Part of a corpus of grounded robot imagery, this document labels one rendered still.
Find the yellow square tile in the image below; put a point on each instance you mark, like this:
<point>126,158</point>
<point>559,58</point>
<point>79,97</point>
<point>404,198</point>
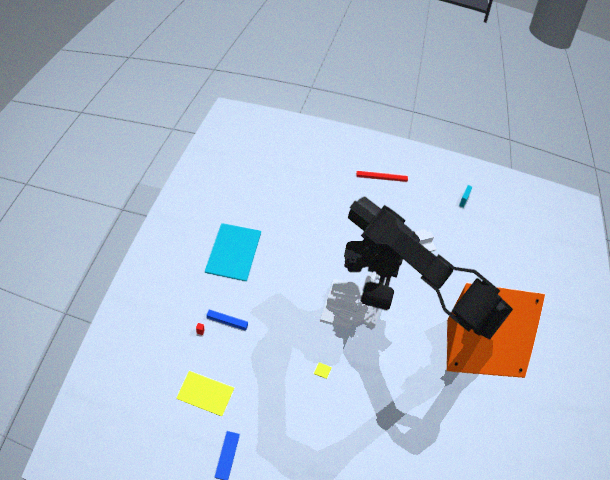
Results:
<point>322,370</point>

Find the small teal cube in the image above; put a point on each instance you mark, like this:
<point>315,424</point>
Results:
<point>465,196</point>

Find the red thin bar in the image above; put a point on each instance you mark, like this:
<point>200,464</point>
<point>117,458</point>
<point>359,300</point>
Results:
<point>384,176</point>

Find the yellow flat rectangular plate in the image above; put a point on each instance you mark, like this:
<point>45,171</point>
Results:
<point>205,393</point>

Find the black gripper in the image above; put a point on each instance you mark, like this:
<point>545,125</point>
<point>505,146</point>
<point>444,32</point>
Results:
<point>379,295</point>

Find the teal flat rectangular plate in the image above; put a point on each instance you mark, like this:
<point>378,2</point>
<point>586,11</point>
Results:
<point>233,252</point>

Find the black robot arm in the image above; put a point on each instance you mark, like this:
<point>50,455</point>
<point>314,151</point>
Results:
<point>480,308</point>

